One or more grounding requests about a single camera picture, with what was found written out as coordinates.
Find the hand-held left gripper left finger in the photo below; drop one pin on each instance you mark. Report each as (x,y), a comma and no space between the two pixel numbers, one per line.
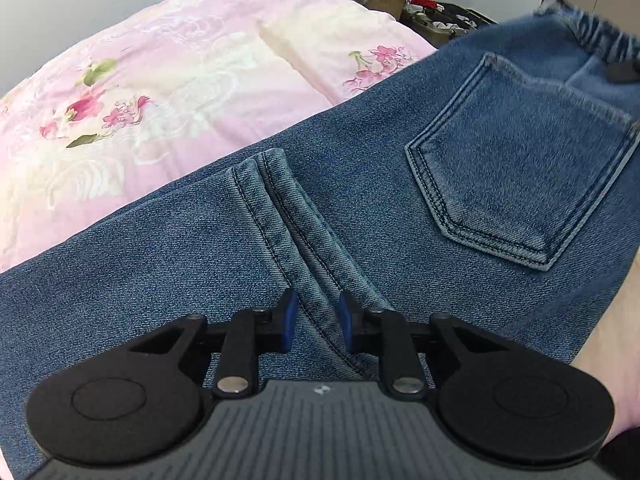
(287,324)

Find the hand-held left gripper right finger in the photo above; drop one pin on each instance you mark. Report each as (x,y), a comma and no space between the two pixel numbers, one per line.
(346,324)

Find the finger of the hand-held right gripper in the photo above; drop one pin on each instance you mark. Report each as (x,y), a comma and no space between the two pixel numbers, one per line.
(625,72)

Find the blue denim pants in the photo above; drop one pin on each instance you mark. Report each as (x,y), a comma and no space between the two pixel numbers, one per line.
(390,200)

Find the person's right forearm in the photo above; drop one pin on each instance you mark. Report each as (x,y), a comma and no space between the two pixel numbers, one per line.
(612,340)

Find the open tan and black box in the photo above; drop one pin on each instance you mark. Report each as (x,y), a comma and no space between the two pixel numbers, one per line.
(445,20)

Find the pink floral blanket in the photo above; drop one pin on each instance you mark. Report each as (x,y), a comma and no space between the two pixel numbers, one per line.
(165,95)

